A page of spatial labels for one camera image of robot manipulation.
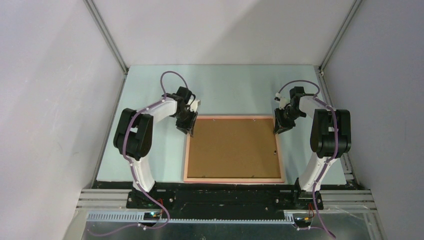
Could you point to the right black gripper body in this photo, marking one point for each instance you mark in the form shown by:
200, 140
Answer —
285, 117

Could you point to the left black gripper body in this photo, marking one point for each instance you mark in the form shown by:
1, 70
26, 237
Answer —
185, 120

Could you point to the brown backing board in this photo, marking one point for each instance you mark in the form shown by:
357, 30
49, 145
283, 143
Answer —
232, 149

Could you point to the orange wooden picture frame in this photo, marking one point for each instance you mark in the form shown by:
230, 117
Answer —
185, 159

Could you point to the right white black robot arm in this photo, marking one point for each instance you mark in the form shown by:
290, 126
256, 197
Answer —
330, 135

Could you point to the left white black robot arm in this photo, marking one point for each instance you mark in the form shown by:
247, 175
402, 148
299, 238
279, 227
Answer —
134, 133

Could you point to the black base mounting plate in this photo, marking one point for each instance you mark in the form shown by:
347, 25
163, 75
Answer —
176, 195

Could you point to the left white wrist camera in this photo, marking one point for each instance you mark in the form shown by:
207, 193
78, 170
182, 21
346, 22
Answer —
194, 105

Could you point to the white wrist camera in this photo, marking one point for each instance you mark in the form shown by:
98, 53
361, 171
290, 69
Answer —
282, 101
194, 105

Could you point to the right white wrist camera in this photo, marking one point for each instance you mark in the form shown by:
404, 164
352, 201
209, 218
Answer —
282, 101

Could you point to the aluminium front rail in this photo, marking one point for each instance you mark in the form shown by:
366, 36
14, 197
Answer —
110, 205

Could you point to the right aluminium corner post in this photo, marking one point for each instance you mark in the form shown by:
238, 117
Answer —
340, 33

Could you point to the aluminium corner post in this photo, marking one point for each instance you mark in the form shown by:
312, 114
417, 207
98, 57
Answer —
106, 34
340, 33

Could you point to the left aluminium corner post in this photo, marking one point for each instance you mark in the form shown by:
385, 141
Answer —
106, 34

